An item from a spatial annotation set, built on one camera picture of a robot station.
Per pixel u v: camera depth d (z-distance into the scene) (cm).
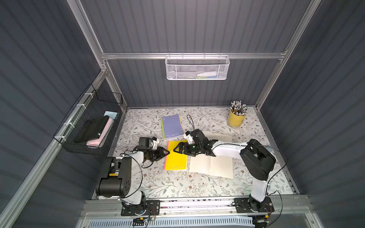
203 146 72
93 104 80
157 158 82
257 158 52
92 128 68
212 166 88
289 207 74
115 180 45
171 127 107
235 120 101
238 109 94
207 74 89
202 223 77
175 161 89
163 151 86
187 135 85
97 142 63
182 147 79
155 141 88
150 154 79
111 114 81
